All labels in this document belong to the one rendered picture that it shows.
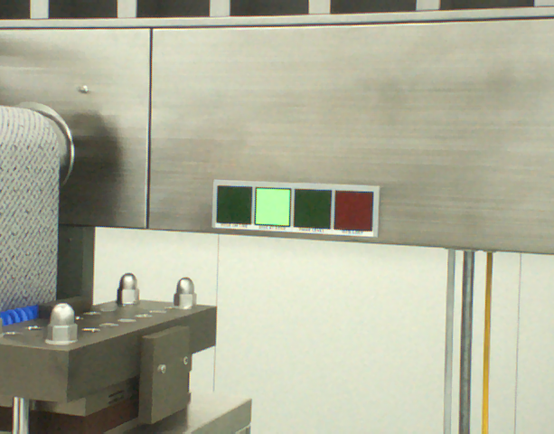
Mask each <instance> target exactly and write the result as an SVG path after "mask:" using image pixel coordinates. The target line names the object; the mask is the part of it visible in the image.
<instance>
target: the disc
mask: <svg viewBox="0 0 554 434"><path fill-rule="evenodd" d="M10 108H19V109H30V110H33V111H35V112H37V113H39V114H40V115H42V116H43V117H44V118H46V119H47V120H48V121H49V122H50V123H51V124H52V125H53V126H54V128H55V129H56V131H57V133H58V135H59V137H60V139H61V146H62V160H61V166H60V169H59V191H60V190H61V188H62V187H63V186H64V185H65V184H66V182H67V180H68V179H69V177H70V173H71V169H72V167H73V163H74V144H73V139H72V136H71V133H70V130H69V128H68V126H67V124H66V123H65V121H64V120H63V118H62V117H61V116H60V115H59V114H58V113H57V112H56V111H55V110H54V109H52V108H50V107H48V106H46V105H44V104H42V103H38V102H22V103H18V104H15V105H13V106H12V107H10Z"/></svg>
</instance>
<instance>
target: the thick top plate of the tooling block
mask: <svg viewBox="0 0 554 434"><path fill-rule="evenodd" d="M139 300H140V303H139V304H118V303H116V300H112V301H108V302H104V303H100V304H96V305H92V306H91V310H88V311H83V312H79V313H76V314H74V324H77V339H78V342H77V343H74V344H66V345H56V344H46V343H45V340H46V339H47V325H48V324H49V323H50V318H37V319H33V320H29V321H24V322H21V323H16V324H12V325H5V326H3V332H2V334H3V337H1V338H0V396H5V397H7V396H11V397H17V398H24V399H30V400H37V401H50V402H57V403H67V402H70V401H74V400H77V399H79V398H81V397H84V396H87V395H89V394H92V393H94V392H98V391H100V390H103V389H106V388H107V387H110V386H113V385H115V384H118V383H121V382H123V381H126V380H128V379H131V378H134V377H136V376H138V375H140V346H141V339H142V336H144V335H149V334H152V333H155V332H158V331H161V330H165V329H167V328H170V327H173V326H189V327H190V330H189V356H190V355H193V354H196V353H199V352H200V351H203V350H206V349H208V348H211V347H213V346H215V345H216V341H217V311H218V306H204V305H196V306H197V307H196V308H184V309H175V308H173V305H174V302H164V301H154V300H145V299H139Z"/></svg>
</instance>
